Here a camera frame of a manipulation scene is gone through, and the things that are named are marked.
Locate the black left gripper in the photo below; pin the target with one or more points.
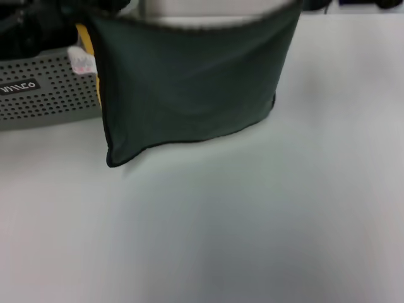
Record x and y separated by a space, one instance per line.
28 28

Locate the dark green yellow towel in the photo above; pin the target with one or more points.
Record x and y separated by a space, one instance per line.
195 88

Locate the grey perforated storage box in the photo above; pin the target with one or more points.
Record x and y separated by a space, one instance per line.
47 98

